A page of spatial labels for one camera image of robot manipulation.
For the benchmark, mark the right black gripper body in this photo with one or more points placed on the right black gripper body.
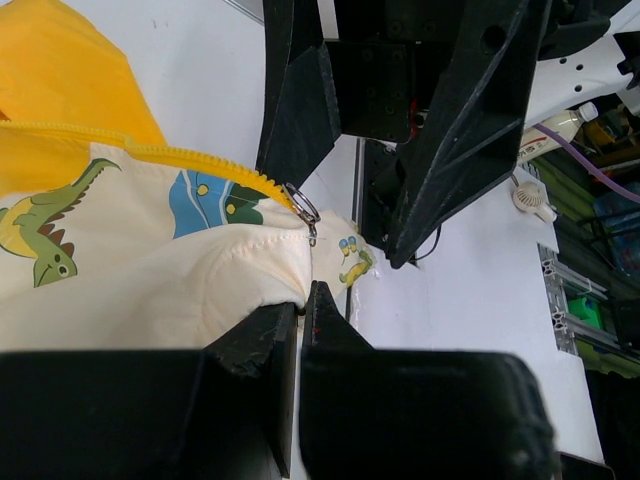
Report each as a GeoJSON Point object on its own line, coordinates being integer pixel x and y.
{"type": "Point", "coordinates": [396, 64]}

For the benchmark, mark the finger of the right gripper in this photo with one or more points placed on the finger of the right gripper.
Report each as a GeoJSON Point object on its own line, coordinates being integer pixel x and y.
{"type": "Point", "coordinates": [301, 116]}
{"type": "Point", "coordinates": [473, 129]}

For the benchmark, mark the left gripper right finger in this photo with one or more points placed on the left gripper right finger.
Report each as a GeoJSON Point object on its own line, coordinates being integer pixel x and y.
{"type": "Point", "coordinates": [368, 413]}

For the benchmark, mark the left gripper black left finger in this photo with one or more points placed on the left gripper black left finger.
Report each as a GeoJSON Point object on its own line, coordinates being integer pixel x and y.
{"type": "Point", "coordinates": [220, 412]}

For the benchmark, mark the yellow and cream baby jacket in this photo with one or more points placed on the yellow and cream baby jacket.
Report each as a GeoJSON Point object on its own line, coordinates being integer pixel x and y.
{"type": "Point", "coordinates": [111, 238]}

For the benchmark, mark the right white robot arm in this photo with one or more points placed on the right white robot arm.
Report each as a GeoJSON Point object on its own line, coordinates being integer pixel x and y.
{"type": "Point", "coordinates": [589, 49]}

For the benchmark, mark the white plastic bottle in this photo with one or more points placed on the white plastic bottle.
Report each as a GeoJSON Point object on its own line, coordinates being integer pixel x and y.
{"type": "Point", "coordinates": [565, 124]}

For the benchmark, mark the small white handheld fan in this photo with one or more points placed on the small white handheld fan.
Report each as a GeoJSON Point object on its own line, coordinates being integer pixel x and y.
{"type": "Point", "coordinates": [529, 198]}

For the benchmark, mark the green plastic block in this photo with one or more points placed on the green plastic block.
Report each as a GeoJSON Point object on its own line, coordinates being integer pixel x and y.
{"type": "Point", "coordinates": [587, 310]}

